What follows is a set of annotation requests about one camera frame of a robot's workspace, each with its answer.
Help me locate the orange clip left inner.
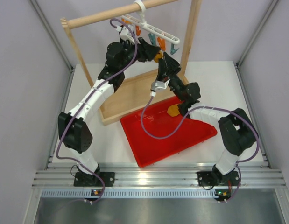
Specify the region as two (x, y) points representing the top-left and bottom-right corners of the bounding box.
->
(136, 29), (141, 36)

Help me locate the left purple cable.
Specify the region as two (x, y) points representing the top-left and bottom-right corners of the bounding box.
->
(55, 18), (138, 206)

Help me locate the teal clip at end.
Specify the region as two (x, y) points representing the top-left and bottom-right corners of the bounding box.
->
(170, 44), (180, 55)

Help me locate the orange clip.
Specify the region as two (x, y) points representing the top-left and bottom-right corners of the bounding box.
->
(157, 37), (166, 51)
(136, 29), (141, 36)

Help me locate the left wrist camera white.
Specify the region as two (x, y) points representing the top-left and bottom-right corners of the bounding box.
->
(116, 25), (135, 44)

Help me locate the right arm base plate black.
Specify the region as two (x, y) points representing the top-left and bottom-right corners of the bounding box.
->
(197, 171), (240, 189)

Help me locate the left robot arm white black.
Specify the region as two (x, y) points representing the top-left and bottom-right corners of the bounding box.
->
(57, 37), (161, 185)

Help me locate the red plastic tray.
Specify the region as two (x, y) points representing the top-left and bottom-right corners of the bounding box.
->
(120, 97), (218, 168)

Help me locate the wooden hanger rack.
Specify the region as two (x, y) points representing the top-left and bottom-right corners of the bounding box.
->
(60, 0), (202, 125)

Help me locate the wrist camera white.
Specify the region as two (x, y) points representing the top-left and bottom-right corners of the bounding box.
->
(150, 80), (170, 97)
(116, 25), (135, 44)

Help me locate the mustard sock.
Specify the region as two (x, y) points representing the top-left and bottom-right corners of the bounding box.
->
(167, 104), (180, 117)
(154, 51), (163, 63)

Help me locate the orange clip right of middle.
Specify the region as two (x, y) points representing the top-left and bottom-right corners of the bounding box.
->
(157, 37), (166, 51)

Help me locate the aluminium rail frame front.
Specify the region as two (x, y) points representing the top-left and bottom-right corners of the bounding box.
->
(32, 162), (286, 189)

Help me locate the white plastic sock hanger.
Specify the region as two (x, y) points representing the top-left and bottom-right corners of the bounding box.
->
(120, 0), (180, 45)

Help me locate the perforated cable duct grey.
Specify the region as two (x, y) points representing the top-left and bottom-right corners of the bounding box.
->
(41, 188), (278, 199)

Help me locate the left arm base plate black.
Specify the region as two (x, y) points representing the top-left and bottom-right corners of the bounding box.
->
(73, 172), (115, 187)

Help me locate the teal clip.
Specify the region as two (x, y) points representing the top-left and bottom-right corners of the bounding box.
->
(170, 44), (180, 55)
(148, 33), (157, 46)

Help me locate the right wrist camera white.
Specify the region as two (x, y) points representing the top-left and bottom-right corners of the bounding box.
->
(150, 80), (170, 97)

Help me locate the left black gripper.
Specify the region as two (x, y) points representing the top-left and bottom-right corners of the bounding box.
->
(118, 37), (161, 71)

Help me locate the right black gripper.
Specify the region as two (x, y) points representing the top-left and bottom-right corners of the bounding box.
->
(156, 52), (186, 102)

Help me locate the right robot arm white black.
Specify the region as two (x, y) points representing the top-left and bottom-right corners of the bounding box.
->
(151, 52), (258, 185)

